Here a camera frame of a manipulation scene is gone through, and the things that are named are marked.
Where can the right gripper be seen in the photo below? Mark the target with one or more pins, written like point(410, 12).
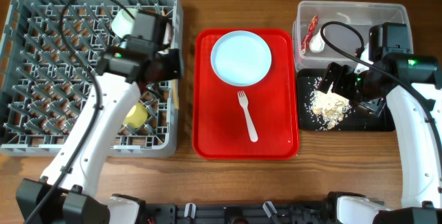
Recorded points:
point(344, 73)

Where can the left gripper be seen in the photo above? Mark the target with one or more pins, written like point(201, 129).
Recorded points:
point(174, 57)

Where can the rice and food scraps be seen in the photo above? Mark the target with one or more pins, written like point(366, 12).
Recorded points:
point(325, 111)

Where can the white napkin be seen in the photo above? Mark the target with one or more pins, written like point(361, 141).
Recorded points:
point(317, 44)

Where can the yellow plastic cup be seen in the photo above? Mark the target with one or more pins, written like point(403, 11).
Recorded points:
point(137, 116)

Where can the green bowl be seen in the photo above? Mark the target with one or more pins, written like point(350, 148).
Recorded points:
point(122, 25)

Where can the red sauce packet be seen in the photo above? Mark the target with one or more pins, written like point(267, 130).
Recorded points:
point(310, 31)

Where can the light blue plate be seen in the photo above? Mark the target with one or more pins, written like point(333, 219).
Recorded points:
point(241, 58)

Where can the white plastic fork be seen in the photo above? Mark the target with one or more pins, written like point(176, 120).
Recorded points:
point(243, 101)

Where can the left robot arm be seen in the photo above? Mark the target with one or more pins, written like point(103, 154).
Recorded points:
point(65, 192)

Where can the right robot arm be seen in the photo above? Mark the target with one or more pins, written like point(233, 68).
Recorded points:
point(410, 85)

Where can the black waste tray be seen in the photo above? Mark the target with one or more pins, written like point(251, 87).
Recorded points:
point(355, 120)

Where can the grey dishwasher rack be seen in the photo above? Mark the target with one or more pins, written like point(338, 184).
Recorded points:
point(47, 49)

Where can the clear plastic bin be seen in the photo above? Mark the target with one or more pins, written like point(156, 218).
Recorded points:
point(359, 15)

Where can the red plastic tray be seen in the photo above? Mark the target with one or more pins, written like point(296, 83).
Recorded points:
point(219, 125)

